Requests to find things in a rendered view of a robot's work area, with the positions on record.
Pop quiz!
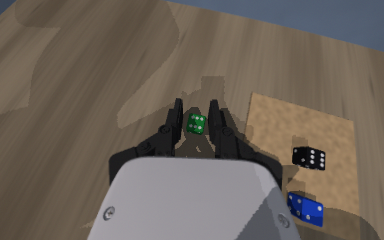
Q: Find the tan sandy mat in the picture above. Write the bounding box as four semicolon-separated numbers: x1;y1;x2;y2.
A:
242;92;360;240

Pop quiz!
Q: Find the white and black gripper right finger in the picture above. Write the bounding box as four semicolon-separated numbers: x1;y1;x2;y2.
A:
208;100;283;192

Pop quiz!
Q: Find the black die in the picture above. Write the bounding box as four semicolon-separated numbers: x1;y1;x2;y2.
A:
292;147;326;171

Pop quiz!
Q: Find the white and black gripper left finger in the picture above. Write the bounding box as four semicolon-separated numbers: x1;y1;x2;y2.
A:
109;98;183;186

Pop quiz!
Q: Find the green die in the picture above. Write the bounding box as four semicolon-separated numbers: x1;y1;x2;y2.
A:
186;113;206;135

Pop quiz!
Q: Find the blue die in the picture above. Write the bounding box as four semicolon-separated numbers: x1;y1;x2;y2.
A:
287;192;323;227

